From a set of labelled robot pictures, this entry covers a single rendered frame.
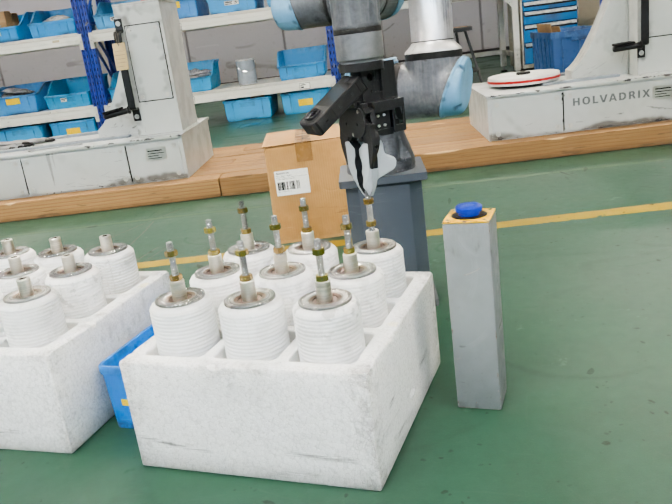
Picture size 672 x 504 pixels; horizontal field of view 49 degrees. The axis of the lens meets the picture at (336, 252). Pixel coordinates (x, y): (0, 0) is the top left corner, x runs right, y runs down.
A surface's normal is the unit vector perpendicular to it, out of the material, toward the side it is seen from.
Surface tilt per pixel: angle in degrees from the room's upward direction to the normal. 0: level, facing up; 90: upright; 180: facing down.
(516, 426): 0
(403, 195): 90
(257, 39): 90
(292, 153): 90
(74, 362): 90
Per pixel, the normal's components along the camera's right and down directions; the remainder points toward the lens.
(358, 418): -0.33, 0.32
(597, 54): -0.03, 0.30
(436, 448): -0.12, -0.95
